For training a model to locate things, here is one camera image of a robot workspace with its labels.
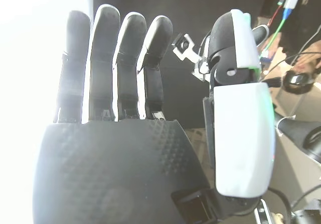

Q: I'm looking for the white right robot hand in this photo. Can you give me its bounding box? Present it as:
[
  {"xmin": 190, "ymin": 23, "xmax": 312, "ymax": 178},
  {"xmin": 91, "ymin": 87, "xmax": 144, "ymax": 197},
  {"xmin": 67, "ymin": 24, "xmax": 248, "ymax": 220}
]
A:
[{"xmin": 32, "ymin": 4, "xmax": 276, "ymax": 224}]

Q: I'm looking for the black round gadget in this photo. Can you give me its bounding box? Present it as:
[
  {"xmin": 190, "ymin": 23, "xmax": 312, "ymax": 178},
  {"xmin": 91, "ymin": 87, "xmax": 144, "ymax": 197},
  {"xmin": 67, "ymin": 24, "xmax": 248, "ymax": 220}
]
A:
[{"xmin": 282, "ymin": 70, "xmax": 314, "ymax": 94}]

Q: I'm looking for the green cable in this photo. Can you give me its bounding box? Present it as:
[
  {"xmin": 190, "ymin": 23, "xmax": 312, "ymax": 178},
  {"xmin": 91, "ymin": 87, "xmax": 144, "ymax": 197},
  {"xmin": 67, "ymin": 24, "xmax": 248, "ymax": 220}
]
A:
[{"xmin": 260, "ymin": 18, "xmax": 287, "ymax": 57}]

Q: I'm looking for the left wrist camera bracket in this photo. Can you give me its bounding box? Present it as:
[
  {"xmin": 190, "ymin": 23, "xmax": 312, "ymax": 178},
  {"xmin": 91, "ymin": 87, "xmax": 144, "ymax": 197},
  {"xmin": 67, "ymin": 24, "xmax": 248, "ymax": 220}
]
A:
[{"xmin": 172, "ymin": 33, "xmax": 211, "ymax": 83}]

